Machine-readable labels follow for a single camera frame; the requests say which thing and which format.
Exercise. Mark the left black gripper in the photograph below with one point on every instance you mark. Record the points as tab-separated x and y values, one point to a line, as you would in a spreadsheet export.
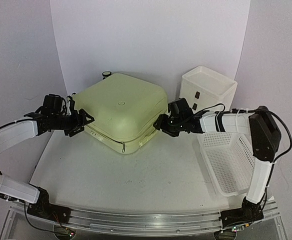
78	123

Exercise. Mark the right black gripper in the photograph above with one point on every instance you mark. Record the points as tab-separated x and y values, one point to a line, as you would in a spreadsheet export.
165	124

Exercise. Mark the pale green hard-shell suitcase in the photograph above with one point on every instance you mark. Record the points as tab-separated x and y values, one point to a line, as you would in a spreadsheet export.
124	110

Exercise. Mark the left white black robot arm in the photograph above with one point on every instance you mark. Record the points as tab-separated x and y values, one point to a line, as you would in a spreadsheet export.
33	125

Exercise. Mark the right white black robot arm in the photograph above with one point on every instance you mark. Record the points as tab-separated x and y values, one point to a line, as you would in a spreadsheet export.
258	124

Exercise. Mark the white three-drawer storage cabinet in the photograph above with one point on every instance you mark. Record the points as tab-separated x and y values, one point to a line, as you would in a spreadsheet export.
203	87

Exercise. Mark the white perforated plastic basket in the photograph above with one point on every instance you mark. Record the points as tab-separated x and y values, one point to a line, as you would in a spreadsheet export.
229	160

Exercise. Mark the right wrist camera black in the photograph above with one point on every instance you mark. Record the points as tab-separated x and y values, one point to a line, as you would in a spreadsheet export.
179	109

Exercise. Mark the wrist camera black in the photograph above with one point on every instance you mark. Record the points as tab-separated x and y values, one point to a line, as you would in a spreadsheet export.
56	105
179	109

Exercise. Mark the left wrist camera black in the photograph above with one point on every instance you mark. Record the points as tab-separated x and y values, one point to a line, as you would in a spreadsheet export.
56	105

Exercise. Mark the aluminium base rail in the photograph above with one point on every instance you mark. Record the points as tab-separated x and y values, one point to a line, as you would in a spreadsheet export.
82	224

